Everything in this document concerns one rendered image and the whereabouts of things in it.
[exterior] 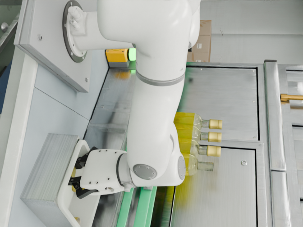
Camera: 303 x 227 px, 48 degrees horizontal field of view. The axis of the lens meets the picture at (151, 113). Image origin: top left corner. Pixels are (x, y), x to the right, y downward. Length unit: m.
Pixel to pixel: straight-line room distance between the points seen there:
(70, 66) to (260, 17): 6.43
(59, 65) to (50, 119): 0.14
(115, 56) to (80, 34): 0.36
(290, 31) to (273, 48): 0.59
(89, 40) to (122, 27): 0.35
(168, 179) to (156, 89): 0.22
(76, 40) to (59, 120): 0.21
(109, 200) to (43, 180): 0.30
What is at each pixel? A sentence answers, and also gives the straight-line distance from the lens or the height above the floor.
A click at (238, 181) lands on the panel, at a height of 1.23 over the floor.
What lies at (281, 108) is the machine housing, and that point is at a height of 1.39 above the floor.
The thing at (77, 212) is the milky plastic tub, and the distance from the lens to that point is 0.96.
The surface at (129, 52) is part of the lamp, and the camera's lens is 1.20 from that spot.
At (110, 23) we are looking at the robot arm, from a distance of 0.52.
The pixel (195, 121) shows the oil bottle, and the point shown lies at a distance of 1.19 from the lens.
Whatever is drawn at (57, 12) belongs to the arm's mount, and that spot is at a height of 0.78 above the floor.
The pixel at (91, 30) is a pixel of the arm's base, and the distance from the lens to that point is 0.85.
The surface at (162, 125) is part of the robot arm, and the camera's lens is 0.57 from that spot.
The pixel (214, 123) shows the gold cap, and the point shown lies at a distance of 1.20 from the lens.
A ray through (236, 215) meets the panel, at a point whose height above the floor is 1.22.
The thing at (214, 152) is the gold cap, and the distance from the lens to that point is 1.13.
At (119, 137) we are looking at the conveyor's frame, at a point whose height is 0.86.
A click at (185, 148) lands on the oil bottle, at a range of 1.12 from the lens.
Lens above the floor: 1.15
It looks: 11 degrees down
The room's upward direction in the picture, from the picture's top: 93 degrees clockwise
